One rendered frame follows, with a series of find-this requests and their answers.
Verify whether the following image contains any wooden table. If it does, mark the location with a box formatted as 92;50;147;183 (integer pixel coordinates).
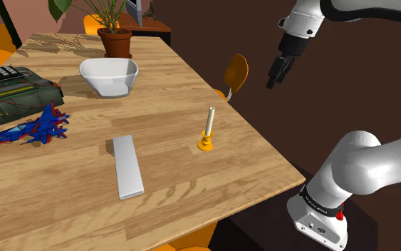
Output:
0;32;306;251

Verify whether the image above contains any potted green plant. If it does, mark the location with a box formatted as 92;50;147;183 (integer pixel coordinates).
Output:
47;0;134;61

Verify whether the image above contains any white candle in yellow holder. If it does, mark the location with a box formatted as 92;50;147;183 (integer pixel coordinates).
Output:
197;106;217;153

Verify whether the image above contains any dark robot stand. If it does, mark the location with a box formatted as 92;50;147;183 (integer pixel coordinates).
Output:
208;162;379;251

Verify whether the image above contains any grey flat rectangular bar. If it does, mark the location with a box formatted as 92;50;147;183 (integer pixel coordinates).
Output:
112;134;145;201

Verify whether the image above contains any white bowl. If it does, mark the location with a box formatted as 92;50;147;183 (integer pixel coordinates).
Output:
78;57;140;99

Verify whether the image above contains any green electronic device with keypad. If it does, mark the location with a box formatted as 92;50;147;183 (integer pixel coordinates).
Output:
0;64;66;126

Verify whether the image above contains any orange chair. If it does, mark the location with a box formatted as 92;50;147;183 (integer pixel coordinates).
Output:
213;53;250;103
150;221;219;251
83;14;121;36

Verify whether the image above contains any blue and red toy jet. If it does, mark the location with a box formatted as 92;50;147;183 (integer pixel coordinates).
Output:
0;103;71;150

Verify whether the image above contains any brown wooden cabinet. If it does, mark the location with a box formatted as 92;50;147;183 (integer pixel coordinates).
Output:
118;0;172;47

